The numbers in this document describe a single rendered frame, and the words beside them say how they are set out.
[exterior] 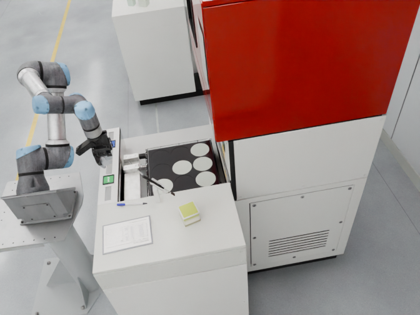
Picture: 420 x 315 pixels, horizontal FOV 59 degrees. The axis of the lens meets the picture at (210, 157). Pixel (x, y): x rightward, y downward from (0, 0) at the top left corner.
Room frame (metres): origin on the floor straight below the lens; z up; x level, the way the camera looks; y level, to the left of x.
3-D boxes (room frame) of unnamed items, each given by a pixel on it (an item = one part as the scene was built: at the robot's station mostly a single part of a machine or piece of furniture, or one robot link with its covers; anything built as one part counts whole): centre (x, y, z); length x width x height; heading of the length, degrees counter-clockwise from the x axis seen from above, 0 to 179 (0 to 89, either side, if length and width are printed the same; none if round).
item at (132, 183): (1.32, 0.41, 0.87); 0.36 x 0.08 x 0.03; 4
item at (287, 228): (1.59, -0.40, 0.41); 0.82 x 0.71 x 0.82; 4
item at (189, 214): (0.98, 0.12, 1.00); 0.07 x 0.07 x 0.07; 19
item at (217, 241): (0.96, 0.22, 0.89); 0.62 x 0.35 x 0.14; 94
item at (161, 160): (1.36, 0.15, 0.90); 0.34 x 0.34 x 0.01; 4
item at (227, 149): (1.56, -0.06, 1.02); 0.82 x 0.03 x 0.40; 4
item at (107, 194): (1.40, 0.52, 0.89); 0.55 x 0.09 x 0.14; 4
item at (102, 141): (1.27, 0.48, 1.20); 0.09 x 0.08 x 0.12; 93
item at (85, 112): (1.28, 0.49, 1.36); 0.09 x 0.08 x 0.11; 29
